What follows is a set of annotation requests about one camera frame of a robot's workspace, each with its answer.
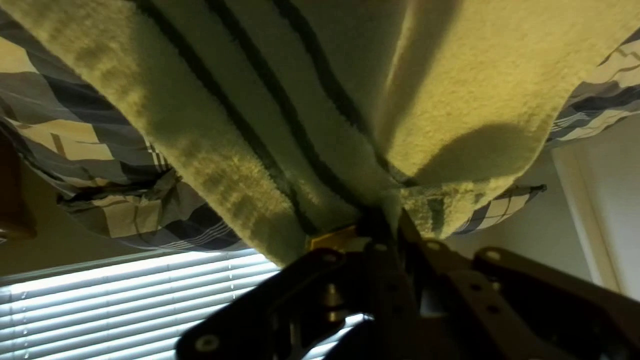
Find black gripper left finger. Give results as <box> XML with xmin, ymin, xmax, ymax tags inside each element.
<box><xmin>176</xmin><ymin>225</ymin><xmax>411</xmax><ymax>360</ymax></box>

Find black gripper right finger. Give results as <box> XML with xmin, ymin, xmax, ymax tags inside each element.
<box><xmin>399</xmin><ymin>217</ymin><xmax>640</xmax><ymax>360</ymax></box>

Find pale striped towel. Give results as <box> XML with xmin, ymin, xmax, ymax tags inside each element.
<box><xmin>0</xmin><ymin>0</ymin><xmax>640</xmax><ymax>265</ymax></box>

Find white window blinds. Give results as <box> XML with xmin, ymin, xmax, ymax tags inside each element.
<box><xmin>0</xmin><ymin>245</ymin><xmax>377</xmax><ymax>360</ymax></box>

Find plaid checkered blanket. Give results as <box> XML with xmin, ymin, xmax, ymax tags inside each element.
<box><xmin>0</xmin><ymin>7</ymin><xmax>640</xmax><ymax>253</ymax></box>

